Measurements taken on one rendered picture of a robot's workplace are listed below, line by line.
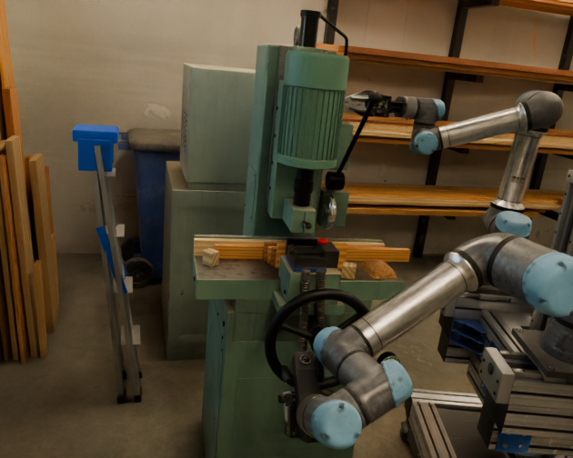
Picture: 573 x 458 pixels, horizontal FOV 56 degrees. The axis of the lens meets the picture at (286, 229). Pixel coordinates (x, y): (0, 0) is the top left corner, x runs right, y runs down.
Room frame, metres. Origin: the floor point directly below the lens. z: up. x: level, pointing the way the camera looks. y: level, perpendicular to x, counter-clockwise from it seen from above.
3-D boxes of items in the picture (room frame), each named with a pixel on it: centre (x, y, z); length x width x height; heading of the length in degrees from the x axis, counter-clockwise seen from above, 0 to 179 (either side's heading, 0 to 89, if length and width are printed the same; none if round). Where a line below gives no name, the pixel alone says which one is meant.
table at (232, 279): (1.45, -0.05, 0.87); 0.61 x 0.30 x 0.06; 103
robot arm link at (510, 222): (1.79, -0.77, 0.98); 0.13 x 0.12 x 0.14; 173
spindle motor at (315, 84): (1.55, -0.04, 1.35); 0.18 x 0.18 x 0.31
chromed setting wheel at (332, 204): (1.71, -0.13, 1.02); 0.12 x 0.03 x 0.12; 13
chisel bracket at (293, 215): (1.57, -0.03, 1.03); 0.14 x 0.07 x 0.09; 13
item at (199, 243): (1.57, -0.02, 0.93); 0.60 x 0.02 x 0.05; 103
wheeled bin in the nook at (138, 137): (3.39, 0.79, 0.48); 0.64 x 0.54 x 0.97; 109
